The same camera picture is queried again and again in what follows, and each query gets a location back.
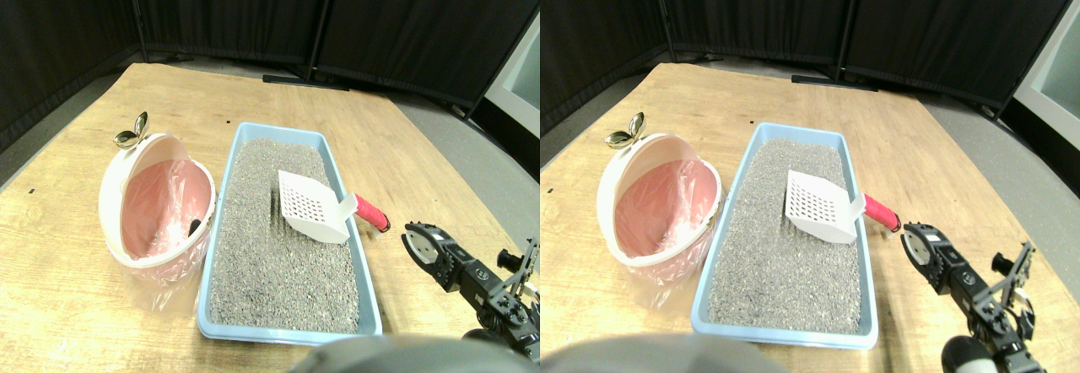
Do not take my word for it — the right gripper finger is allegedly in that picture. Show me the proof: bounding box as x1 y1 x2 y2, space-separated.
402 224 446 273
901 224 948 277

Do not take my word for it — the white scoop with red handle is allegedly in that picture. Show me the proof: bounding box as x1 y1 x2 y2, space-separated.
278 170 392 245
785 170 902 245

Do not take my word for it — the blue litter tray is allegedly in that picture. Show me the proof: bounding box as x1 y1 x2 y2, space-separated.
691 122 880 350
197 122 383 346

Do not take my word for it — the white bin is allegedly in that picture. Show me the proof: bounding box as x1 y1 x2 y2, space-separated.
596 111 723 289
98 111 218 289

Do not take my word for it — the white shelf unit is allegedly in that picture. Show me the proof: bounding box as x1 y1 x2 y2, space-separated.
485 14 540 138
1012 6 1080 129

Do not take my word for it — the black curtain stand foot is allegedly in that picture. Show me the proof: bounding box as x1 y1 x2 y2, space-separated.
791 73 878 92
262 73 350 92

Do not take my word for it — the black curtain stand pole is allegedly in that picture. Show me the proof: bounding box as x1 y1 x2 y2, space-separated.
308 0 343 78
993 0 1080 121
125 0 149 63
651 0 678 63
835 0 866 78

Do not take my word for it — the black bracket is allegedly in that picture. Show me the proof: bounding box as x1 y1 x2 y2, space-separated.
991 241 1037 306
496 238 540 298

